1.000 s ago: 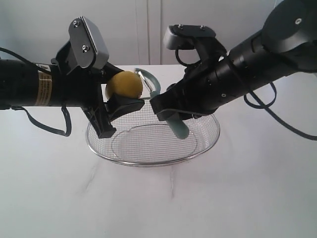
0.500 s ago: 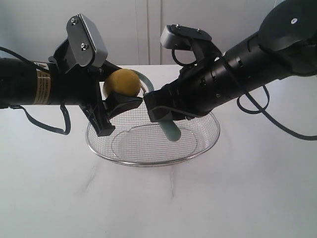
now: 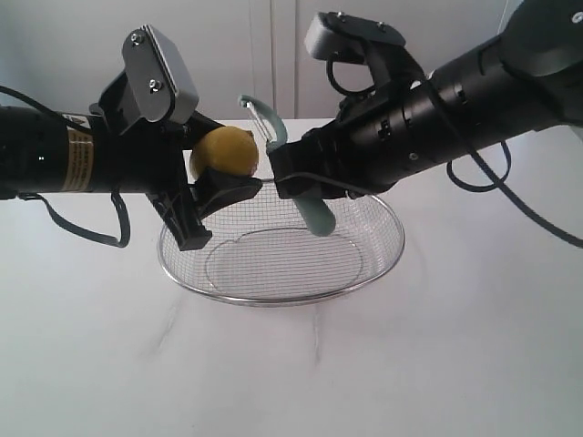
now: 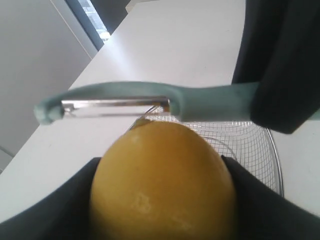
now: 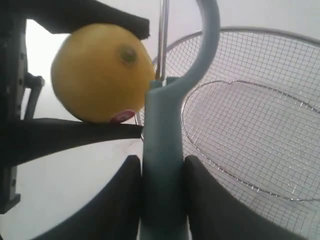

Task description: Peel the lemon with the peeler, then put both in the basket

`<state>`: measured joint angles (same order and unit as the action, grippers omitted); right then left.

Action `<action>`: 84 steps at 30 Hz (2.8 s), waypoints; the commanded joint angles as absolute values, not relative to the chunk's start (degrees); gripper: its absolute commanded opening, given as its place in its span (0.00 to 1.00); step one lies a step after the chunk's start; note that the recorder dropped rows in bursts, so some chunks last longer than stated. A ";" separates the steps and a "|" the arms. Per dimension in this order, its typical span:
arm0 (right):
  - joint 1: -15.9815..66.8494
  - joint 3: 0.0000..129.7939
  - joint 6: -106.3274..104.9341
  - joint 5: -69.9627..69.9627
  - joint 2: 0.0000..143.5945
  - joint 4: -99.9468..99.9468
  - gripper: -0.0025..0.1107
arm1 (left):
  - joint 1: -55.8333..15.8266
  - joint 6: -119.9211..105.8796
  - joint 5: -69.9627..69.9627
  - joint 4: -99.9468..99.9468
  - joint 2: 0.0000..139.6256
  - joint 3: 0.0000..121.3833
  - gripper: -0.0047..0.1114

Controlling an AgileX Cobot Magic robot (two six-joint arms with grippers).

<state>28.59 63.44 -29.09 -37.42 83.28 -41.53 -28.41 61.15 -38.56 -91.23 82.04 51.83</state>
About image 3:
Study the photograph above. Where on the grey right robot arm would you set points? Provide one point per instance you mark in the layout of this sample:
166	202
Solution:
529	77

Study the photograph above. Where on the oval wire mesh basket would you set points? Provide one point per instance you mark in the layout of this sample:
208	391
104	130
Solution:
262	254

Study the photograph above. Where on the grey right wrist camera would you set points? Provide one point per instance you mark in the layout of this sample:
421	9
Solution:
334	32

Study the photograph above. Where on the teal handled peeler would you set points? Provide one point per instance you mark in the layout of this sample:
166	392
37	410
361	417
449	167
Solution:
317	216

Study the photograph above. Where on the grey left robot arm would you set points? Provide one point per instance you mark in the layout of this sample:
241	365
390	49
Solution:
44	151

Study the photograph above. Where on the white cabinet doors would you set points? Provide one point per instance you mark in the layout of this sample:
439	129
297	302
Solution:
65	53

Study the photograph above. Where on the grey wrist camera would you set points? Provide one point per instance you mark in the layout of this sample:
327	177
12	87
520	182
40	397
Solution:
334	32
158	78

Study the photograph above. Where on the yellow lemon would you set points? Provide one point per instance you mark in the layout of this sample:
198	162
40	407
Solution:
227	149

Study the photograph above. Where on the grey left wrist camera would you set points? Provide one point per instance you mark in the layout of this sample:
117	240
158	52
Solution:
158	78

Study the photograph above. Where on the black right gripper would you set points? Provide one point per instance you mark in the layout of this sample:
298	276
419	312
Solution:
394	129

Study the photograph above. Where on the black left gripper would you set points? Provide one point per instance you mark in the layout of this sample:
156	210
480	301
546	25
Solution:
133	155

